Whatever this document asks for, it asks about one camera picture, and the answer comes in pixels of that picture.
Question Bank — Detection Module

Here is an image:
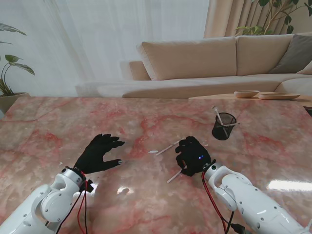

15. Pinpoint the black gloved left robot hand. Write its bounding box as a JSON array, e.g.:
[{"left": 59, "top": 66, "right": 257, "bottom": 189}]
[{"left": 73, "top": 134, "right": 126, "bottom": 175}]

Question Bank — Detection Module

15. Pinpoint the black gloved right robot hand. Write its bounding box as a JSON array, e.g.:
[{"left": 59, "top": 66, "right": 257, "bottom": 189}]
[{"left": 175, "top": 136, "right": 213, "bottom": 177}]

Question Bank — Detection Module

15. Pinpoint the black mesh brush holder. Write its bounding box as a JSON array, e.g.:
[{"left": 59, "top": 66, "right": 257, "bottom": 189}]
[{"left": 211, "top": 112, "right": 237, "bottom": 141}]

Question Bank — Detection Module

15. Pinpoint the wooden bowl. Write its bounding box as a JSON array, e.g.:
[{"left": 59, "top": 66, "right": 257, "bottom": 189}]
[{"left": 234, "top": 90, "right": 260, "bottom": 99}]

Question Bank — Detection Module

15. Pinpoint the beige sofa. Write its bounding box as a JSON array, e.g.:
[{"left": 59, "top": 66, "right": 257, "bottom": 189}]
[{"left": 75, "top": 33, "right": 312, "bottom": 99}]

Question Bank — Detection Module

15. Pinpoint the beige plant pot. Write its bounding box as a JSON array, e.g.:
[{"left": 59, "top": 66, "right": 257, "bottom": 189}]
[{"left": 0, "top": 92, "right": 30, "bottom": 114}]

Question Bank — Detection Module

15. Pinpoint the flat wooden tray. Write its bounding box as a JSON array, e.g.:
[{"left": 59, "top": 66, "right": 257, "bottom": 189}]
[{"left": 258, "top": 92, "right": 301, "bottom": 100}]

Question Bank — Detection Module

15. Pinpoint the large leaf green houseplant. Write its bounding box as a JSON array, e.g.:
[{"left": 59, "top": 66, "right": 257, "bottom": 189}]
[{"left": 0, "top": 22, "right": 36, "bottom": 96}]

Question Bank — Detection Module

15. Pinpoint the white sheer curtain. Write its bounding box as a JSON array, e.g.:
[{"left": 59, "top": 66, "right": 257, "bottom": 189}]
[{"left": 0, "top": 0, "right": 210, "bottom": 97}]

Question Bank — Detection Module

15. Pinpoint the tall branching green plant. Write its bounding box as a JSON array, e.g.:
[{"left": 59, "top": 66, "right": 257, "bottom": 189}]
[{"left": 235, "top": 0, "right": 299, "bottom": 37}]

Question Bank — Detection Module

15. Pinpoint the cream sofa cushion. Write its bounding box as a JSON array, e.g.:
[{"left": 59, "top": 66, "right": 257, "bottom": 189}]
[{"left": 296, "top": 62, "right": 312, "bottom": 75}]

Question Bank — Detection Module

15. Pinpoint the grey sofa cushion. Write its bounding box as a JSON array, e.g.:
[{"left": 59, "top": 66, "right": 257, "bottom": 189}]
[{"left": 269, "top": 34, "right": 312, "bottom": 74}]

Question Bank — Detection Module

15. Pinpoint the beige curtain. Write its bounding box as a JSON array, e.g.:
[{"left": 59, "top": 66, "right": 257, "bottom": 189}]
[{"left": 203, "top": 0, "right": 312, "bottom": 39}]

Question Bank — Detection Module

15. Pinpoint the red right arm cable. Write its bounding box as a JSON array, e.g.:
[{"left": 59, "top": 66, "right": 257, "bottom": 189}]
[{"left": 201, "top": 172, "right": 230, "bottom": 234}]

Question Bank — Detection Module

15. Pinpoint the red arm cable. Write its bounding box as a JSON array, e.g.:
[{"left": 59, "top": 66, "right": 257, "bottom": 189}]
[
  {"left": 201, "top": 172, "right": 230, "bottom": 234},
  {"left": 77, "top": 172, "right": 88, "bottom": 234}
]

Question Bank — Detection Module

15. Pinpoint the red left arm cable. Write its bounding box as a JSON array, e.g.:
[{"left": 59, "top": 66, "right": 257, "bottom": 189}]
[{"left": 77, "top": 172, "right": 88, "bottom": 234}]

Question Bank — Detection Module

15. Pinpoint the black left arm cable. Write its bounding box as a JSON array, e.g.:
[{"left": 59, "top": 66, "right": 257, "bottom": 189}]
[{"left": 58, "top": 192, "right": 89, "bottom": 234}]

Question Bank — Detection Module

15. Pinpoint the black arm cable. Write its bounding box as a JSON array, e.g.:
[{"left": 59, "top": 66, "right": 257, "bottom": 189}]
[
  {"left": 202, "top": 179, "right": 246, "bottom": 234},
  {"left": 58, "top": 192, "right": 89, "bottom": 234}
]

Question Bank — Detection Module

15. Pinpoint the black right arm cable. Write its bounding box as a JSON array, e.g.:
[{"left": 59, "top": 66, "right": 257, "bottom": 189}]
[{"left": 202, "top": 179, "right": 246, "bottom": 234}]

